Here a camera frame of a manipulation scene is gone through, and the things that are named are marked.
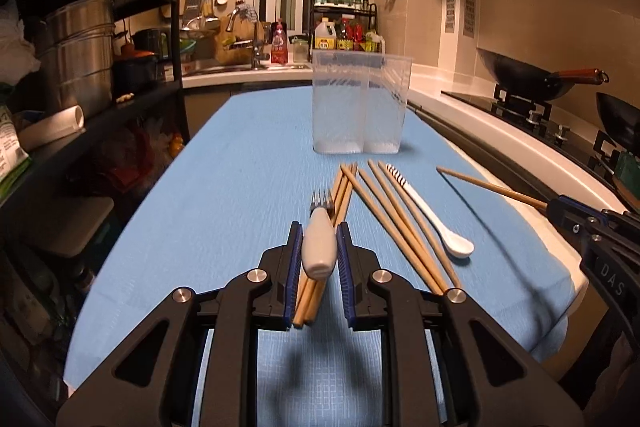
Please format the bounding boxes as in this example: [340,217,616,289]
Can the white ceramic spoon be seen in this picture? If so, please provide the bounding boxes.
[385,164,475,259]

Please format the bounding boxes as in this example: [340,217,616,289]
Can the white handled steel fork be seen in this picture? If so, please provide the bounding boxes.
[302,188,337,281]

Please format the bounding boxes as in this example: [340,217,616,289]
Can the person's right hand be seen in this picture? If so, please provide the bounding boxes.
[584,335,640,426]

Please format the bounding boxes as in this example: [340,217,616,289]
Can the black storage shelf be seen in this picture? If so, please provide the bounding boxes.
[1,0,181,216]

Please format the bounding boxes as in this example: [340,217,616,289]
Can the blue table mat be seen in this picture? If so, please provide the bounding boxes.
[64,88,577,426]

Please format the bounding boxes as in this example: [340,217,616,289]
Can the clear plastic utensil holder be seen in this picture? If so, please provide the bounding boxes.
[312,50,412,155]

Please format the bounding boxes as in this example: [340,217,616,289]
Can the green food package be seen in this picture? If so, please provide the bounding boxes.
[0,105,32,200]

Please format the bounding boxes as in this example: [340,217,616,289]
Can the white paper roll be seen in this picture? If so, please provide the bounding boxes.
[17,105,85,150]

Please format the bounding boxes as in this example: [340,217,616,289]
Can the black spice rack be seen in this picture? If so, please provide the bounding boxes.
[308,0,385,54]

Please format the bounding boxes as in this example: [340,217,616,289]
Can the yellow oil jug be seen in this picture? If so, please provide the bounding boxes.
[314,17,337,50]

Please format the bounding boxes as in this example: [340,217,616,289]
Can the orange pot lid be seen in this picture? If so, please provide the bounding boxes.
[114,42,155,61]

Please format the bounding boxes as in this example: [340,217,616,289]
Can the red dish soap bottle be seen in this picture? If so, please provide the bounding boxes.
[271,18,288,65]

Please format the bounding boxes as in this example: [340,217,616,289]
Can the chrome sink faucet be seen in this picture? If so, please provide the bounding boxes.
[222,1,265,70]

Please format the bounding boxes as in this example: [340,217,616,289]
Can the stacked steel pots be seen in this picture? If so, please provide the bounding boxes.
[37,0,115,117]

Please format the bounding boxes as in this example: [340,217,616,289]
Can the white plastic bag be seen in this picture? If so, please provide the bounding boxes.
[0,0,41,86]

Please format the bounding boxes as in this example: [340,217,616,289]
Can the black wok red handle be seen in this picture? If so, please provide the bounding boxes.
[476,48,610,102]

